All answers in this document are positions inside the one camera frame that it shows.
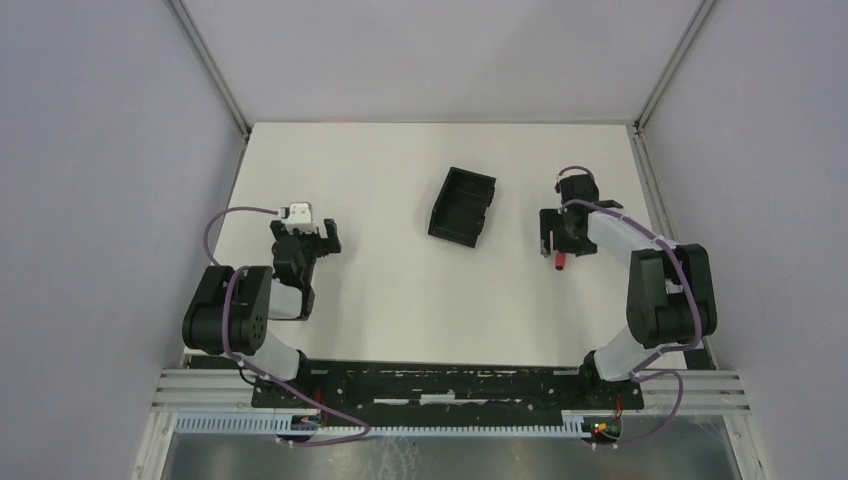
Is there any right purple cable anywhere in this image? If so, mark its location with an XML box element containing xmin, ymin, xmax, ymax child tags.
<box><xmin>555</xmin><ymin>165</ymin><xmax>705</xmax><ymax>449</ymax></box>

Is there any right aluminium corner post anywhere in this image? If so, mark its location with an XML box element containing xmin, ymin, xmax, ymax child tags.
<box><xmin>633</xmin><ymin>0</ymin><xmax>719</xmax><ymax>133</ymax></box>

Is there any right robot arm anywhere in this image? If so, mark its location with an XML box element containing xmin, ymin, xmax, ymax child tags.
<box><xmin>539</xmin><ymin>166</ymin><xmax>717</xmax><ymax>382</ymax></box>

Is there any aluminium front rail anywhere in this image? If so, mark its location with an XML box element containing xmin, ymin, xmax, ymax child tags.
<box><xmin>151</xmin><ymin>369</ymin><xmax>752</xmax><ymax>416</ymax></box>

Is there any purple cable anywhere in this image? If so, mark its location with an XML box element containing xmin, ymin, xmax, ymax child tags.
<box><xmin>203</xmin><ymin>206</ymin><xmax>371</xmax><ymax>448</ymax></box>
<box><xmin>555</xmin><ymin>165</ymin><xmax>705</xmax><ymax>449</ymax></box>

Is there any aluminium corner post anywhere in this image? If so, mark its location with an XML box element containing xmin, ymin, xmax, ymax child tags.
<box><xmin>633</xmin><ymin>0</ymin><xmax>719</xmax><ymax>133</ymax></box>
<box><xmin>164</xmin><ymin>0</ymin><xmax>252</xmax><ymax>142</ymax></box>

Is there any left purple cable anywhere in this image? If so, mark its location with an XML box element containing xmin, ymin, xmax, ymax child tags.
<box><xmin>203</xmin><ymin>206</ymin><xmax>371</xmax><ymax>448</ymax></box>

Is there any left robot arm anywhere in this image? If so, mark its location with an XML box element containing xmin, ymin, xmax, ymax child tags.
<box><xmin>182</xmin><ymin>219</ymin><xmax>342</xmax><ymax>381</ymax></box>

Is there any black plastic bin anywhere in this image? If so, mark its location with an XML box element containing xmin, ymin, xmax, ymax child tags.
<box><xmin>427</xmin><ymin>167</ymin><xmax>496</xmax><ymax>248</ymax></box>

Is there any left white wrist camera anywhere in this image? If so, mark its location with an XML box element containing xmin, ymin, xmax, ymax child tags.
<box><xmin>278</xmin><ymin>202</ymin><xmax>318</xmax><ymax>234</ymax></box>

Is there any white slotted cable duct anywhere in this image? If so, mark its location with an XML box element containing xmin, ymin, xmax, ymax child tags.
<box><xmin>175</xmin><ymin>413</ymin><xmax>590</xmax><ymax>439</ymax></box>

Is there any left aluminium corner post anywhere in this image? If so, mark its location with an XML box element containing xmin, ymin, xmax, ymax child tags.
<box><xmin>164</xmin><ymin>0</ymin><xmax>252</xmax><ymax>142</ymax></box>

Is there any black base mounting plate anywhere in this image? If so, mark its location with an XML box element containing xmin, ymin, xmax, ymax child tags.
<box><xmin>291</xmin><ymin>359</ymin><xmax>644</xmax><ymax>429</ymax></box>

